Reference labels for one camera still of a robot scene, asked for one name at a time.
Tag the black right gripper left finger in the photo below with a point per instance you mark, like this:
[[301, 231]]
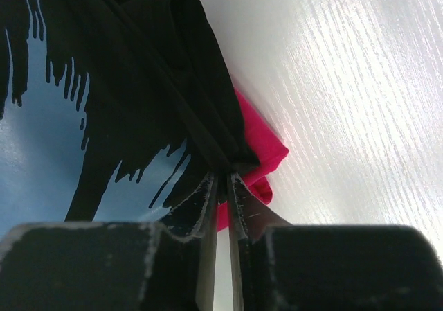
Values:
[[194, 214]]

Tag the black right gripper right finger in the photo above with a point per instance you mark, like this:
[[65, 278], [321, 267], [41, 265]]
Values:
[[248, 216]]

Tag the black t-shirt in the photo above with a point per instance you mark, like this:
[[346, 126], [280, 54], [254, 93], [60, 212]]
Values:
[[112, 109]]

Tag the folded magenta t-shirt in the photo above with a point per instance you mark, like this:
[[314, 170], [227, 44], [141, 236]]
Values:
[[259, 158]]

